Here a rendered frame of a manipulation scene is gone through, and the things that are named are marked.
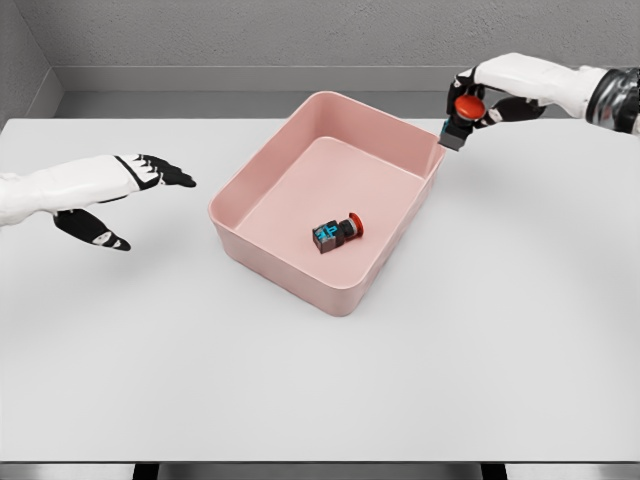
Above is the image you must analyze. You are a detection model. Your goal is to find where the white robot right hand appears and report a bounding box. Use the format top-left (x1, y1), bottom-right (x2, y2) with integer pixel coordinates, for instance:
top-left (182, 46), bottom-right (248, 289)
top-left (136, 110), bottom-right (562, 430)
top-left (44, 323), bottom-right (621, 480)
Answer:
top-left (445, 52), bottom-right (557, 130)

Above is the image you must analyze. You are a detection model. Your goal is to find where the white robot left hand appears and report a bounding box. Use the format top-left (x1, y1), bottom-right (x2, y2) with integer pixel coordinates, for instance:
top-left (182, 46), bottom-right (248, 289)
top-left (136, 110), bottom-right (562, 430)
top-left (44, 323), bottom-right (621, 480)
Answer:
top-left (36, 153), bottom-right (198, 252)

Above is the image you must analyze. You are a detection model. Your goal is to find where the red button industrial switch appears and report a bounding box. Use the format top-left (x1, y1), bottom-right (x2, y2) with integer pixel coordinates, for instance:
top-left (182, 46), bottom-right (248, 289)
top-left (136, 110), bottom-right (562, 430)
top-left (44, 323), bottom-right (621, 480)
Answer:
top-left (311, 212), bottom-right (365, 255)
top-left (438, 94), bottom-right (486, 152)

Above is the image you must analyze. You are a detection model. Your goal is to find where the pink plastic basket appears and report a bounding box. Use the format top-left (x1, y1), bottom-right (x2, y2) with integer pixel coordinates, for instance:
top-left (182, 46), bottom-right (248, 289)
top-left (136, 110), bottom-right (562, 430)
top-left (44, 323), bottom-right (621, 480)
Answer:
top-left (207, 90), bottom-right (447, 318)

